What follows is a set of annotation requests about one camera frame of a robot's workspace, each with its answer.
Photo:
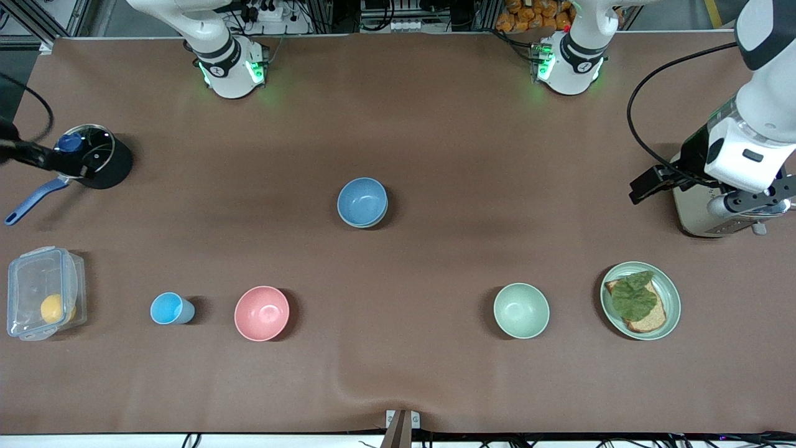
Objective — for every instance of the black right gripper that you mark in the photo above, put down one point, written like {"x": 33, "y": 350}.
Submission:
{"x": 25, "y": 152}

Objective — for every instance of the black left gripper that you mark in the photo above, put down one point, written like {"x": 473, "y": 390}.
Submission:
{"x": 692, "y": 155}

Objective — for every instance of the light green bowl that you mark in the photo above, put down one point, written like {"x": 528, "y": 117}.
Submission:
{"x": 521, "y": 310}
{"x": 368, "y": 226}

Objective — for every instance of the blue bowl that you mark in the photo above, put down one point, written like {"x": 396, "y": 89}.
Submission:
{"x": 362, "y": 200}

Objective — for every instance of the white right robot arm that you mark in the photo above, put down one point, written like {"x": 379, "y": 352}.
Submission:
{"x": 227, "y": 74}

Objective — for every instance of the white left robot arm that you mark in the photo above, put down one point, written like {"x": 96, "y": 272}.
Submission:
{"x": 575, "y": 68}

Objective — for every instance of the pink bowl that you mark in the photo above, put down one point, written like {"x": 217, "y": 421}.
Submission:
{"x": 262, "y": 313}

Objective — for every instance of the glass lid with blue knob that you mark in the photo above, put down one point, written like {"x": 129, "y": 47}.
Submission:
{"x": 96, "y": 146}

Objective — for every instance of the beige chrome toaster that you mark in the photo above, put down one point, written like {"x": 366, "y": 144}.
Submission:
{"x": 693, "y": 218}

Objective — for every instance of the green lettuce leaf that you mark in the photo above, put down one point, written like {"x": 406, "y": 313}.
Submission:
{"x": 634, "y": 297}

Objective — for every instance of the clear plastic lidded container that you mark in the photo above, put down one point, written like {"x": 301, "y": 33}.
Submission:
{"x": 37, "y": 280}

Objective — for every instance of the light green plate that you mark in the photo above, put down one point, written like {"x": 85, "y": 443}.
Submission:
{"x": 671, "y": 298}

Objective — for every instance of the wholegrain bread slice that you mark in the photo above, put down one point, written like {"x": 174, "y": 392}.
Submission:
{"x": 650, "y": 322}

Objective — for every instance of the yellow lemon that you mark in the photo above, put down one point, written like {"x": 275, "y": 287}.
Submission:
{"x": 55, "y": 309}

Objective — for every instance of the light blue cup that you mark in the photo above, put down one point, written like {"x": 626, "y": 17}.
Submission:
{"x": 168, "y": 308}

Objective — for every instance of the orange snack bag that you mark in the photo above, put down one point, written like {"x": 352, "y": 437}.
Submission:
{"x": 535, "y": 15}

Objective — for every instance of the white power strip with plugs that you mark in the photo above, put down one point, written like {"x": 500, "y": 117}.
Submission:
{"x": 270, "y": 12}

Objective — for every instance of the brown table cloth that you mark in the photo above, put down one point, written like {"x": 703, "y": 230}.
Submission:
{"x": 398, "y": 373}

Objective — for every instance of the aluminium frame profile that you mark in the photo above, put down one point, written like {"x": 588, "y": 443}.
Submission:
{"x": 56, "y": 15}

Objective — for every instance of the metal clamp bracket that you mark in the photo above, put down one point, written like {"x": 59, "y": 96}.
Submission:
{"x": 402, "y": 423}

